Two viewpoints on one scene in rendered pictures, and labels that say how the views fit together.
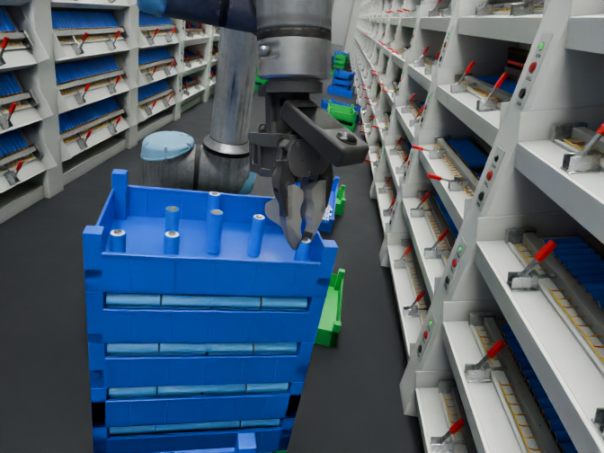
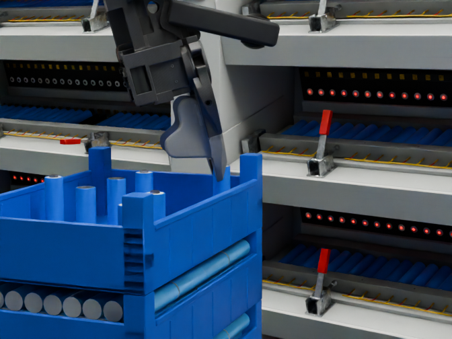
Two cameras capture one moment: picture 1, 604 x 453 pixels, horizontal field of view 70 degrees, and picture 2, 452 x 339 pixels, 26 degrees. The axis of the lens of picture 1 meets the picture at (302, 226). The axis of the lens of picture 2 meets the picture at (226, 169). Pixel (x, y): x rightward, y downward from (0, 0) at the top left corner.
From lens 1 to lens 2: 82 cm
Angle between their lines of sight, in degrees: 53
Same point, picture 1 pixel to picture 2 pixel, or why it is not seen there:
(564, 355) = (422, 183)
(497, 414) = (374, 315)
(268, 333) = (241, 300)
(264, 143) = (158, 58)
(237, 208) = not seen: hidden behind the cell
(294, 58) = not seen: outside the picture
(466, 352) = (283, 302)
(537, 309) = (360, 175)
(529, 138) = not seen: hidden behind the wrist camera
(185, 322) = (200, 311)
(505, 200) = (229, 107)
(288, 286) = (245, 220)
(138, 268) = (173, 236)
